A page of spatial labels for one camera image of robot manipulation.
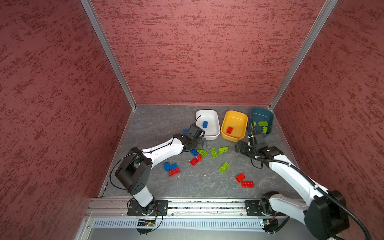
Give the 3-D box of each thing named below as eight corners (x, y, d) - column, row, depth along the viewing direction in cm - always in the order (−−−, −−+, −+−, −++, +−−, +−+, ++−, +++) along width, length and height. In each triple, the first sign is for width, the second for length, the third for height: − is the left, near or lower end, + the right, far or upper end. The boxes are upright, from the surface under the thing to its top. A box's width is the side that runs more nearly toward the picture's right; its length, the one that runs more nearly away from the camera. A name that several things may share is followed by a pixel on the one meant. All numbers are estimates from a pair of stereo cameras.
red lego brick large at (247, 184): (242, 187, 83) (243, 186, 81) (241, 182, 85) (242, 181, 83) (253, 187, 83) (254, 186, 81) (252, 182, 85) (253, 181, 83)
